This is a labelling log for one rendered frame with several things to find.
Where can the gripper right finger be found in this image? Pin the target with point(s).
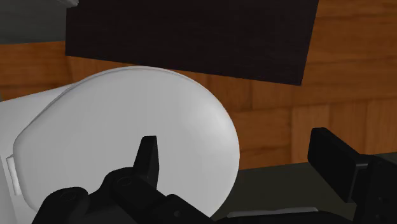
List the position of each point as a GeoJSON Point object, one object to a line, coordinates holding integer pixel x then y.
{"type": "Point", "coordinates": [333, 161]}

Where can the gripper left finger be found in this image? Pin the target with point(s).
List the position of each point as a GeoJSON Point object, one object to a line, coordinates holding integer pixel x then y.
{"type": "Point", "coordinates": [145, 186]}

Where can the white toilet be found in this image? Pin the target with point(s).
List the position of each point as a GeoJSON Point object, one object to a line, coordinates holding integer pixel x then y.
{"type": "Point", "coordinates": [124, 118]}

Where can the dark robot stand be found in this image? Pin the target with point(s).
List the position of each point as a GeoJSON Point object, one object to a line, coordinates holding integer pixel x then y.
{"type": "Point", "coordinates": [192, 34]}

